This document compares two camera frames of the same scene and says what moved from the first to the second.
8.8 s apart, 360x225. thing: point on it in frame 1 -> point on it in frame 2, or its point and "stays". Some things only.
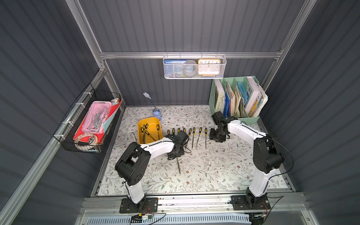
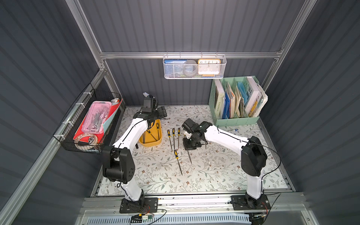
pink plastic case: x=99 y=111 stays
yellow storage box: x=149 y=130 stays
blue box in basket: x=173 y=68 stays
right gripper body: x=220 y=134 -> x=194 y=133
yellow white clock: x=209 y=66 stays
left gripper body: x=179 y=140 -> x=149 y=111
